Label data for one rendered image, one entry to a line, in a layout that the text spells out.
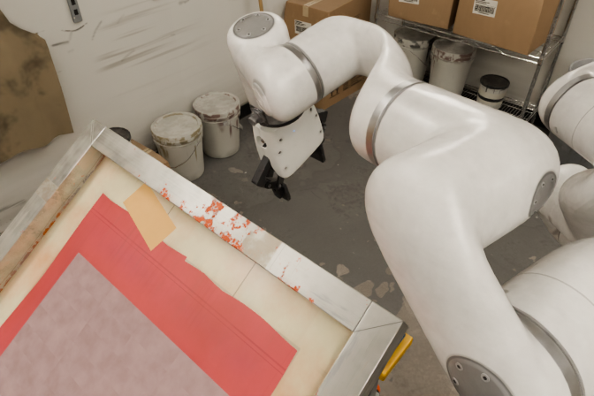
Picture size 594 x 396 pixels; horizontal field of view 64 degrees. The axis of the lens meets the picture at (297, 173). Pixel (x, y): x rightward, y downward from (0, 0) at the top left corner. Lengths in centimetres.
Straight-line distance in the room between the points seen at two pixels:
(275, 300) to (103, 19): 239
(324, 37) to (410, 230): 29
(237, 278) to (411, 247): 35
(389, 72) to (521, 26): 290
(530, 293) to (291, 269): 29
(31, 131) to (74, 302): 203
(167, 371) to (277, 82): 38
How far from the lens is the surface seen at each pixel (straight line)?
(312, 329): 57
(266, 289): 60
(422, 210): 30
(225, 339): 61
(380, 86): 41
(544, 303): 34
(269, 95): 51
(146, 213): 73
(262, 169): 69
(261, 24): 58
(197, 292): 65
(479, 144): 33
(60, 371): 76
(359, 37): 53
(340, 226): 280
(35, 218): 84
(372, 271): 259
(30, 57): 266
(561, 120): 67
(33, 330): 81
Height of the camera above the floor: 197
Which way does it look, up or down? 39 degrees down
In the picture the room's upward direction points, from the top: straight up
